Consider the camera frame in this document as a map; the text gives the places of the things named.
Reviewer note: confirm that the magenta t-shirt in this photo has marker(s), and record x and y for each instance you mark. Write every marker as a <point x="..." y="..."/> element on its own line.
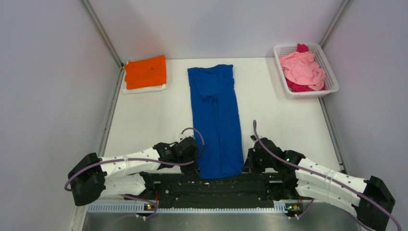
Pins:
<point x="302" y="47"/>

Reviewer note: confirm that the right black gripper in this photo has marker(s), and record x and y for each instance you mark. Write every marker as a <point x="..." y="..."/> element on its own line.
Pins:
<point x="249" y="166"/>

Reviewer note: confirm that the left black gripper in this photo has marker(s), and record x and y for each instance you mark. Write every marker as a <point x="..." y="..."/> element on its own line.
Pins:
<point x="193" y="168"/>

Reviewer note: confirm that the white plastic basket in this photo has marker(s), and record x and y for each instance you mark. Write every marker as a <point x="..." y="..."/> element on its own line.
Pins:
<point x="304" y="71"/>

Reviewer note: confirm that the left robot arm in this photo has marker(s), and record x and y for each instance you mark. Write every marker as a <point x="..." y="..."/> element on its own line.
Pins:
<point x="129" y="175"/>

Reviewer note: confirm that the pink t-shirt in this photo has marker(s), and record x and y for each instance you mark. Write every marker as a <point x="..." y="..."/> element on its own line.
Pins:
<point x="302" y="70"/>

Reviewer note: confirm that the folded orange t-shirt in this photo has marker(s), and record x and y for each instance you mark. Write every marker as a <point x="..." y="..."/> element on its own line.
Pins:
<point x="146" y="73"/>

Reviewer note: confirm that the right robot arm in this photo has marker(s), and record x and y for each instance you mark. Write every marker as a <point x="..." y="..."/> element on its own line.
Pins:
<point x="369" y="201"/>

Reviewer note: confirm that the white cable duct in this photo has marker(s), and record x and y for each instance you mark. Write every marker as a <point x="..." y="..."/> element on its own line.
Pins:
<point x="147" y="208"/>

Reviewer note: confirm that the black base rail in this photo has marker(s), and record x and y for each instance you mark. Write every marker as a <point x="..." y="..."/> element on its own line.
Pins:
<point x="246" y="190"/>

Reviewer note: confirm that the blue printed t-shirt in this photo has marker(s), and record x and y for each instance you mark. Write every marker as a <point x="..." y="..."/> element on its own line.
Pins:
<point x="215" y="115"/>

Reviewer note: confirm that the folded white t-shirt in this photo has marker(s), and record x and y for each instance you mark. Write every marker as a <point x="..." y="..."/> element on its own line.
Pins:
<point x="145" y="89"/>

